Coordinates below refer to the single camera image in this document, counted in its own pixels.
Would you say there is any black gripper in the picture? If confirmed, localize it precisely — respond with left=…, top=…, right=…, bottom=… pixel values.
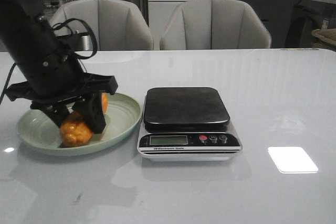
left=5, top=73, right=118, bottom=134

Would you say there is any orange toy corn cob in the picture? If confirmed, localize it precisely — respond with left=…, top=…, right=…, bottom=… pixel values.
left=59, top=92, right=109, bottom=147

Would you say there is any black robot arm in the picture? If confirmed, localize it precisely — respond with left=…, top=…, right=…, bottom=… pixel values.
left=1, top=0, right=118, bottom=133

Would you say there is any light green plate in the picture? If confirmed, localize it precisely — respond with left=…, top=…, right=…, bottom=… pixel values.
left=16, top=93, right=142, bottom=156

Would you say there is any left grey upholstered chair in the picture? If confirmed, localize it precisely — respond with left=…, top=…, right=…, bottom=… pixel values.
left=49, top=0, right=153, bottom=51

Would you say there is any grey upholstered chair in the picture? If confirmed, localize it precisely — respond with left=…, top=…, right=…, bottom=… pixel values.
left=49, top=0, right=153, bottom=51
left=160, top=0, right=271, bottom=50

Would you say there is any silver black kitchen scale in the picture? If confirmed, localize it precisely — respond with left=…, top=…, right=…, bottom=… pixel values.
left=137, top=87, right=243, bottom=162

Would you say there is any right grey upholstered chair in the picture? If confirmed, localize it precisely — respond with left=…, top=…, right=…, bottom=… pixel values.
left=160, top=0, right=271, bottom=50

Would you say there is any dark appliance at right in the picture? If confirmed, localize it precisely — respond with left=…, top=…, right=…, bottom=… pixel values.
left=285, top=0, right=335, bottom=48

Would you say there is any tan cushion at right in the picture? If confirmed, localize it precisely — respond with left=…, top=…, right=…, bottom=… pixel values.
left=311, top=28, right=336, bottom=51

